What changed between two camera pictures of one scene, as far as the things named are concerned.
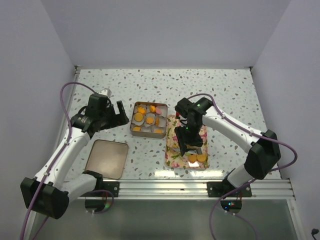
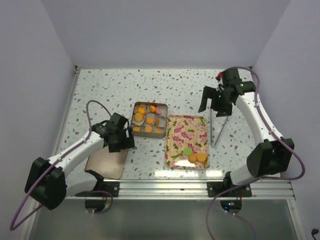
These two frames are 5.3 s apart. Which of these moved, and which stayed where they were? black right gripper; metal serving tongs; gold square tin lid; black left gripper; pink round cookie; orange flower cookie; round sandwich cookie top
Moved: black right gripper; black left gripper; metal serving tongs
Stayed: pink round cookie; orange flower cookie; round sandwich cookie top; gold square tin lid
